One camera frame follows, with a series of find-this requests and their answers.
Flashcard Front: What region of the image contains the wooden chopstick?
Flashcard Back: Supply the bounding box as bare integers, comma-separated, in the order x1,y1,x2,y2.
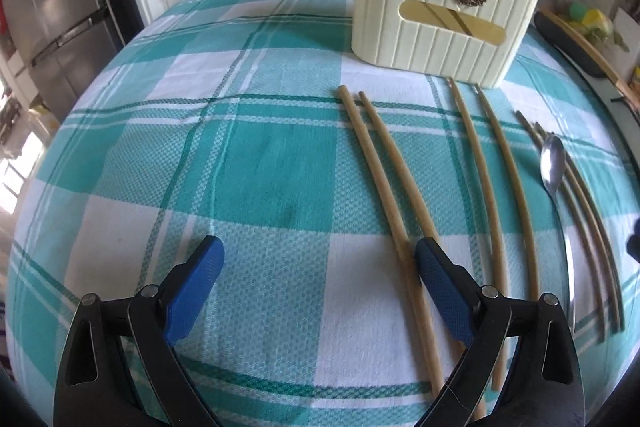
357,90,467,358
475,87,540,300
447,76,510,391
337,86,445,395

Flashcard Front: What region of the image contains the cream utensil holder box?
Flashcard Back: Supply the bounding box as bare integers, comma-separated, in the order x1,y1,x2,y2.
352,0,538,89

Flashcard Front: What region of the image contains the teal white checkered tablecloth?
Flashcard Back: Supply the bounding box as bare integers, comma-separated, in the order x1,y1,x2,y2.
4,0,640,427

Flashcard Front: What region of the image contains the wooden cutting board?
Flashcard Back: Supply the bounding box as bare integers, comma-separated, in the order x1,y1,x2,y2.
534,9,639,116

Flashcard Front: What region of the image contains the grey metal refrigerator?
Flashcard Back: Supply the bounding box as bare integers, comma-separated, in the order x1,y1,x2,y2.
2,0,125,121

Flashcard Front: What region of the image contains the plastic bag with produce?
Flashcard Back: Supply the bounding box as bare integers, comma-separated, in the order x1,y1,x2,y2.
566,1,629,53

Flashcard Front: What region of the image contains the metal spoon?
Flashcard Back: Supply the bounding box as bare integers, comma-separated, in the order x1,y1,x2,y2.
539,134,576,333

